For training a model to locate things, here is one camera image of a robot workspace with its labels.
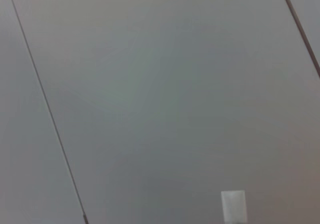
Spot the white wall switch plate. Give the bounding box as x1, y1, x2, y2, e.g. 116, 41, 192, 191
220, 190, 247, 224

